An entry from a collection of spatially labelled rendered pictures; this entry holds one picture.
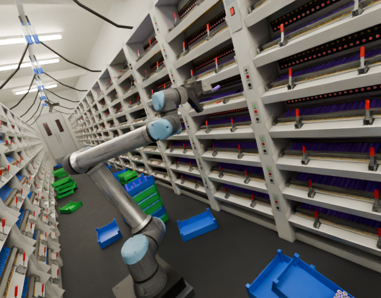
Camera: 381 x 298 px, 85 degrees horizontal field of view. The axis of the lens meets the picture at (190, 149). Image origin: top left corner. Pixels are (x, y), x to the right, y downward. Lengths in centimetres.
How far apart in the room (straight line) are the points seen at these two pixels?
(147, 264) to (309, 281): 79
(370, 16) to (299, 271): 109
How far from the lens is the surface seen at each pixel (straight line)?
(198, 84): 115
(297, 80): 115
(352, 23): 99
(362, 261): 145
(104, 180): 130
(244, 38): 120
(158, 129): 89
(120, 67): 307
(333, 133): 108
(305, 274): 130
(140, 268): 125
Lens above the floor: 104
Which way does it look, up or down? 14 degrees down
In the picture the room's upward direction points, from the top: 18 degrees counter-clockwise
